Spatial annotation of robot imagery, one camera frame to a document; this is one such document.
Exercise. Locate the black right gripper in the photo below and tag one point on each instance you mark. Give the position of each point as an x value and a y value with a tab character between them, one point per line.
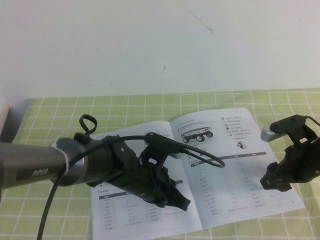
302	162

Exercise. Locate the white manual book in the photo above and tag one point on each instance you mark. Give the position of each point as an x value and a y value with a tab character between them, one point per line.
225	195

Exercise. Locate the green checked tablecloth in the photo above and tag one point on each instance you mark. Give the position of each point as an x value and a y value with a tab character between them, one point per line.
62	212

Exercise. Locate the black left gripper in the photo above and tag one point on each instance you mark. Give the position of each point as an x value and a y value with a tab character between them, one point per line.
130	175

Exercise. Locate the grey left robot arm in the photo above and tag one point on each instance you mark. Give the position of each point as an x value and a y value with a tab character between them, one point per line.
30	160

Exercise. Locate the black loop tether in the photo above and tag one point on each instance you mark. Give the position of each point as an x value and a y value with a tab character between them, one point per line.
80	137

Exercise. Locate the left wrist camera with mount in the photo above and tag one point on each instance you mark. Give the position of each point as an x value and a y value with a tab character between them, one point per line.
160	140

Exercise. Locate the white zip tie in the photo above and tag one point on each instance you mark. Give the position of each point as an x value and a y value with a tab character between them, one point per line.
61	152

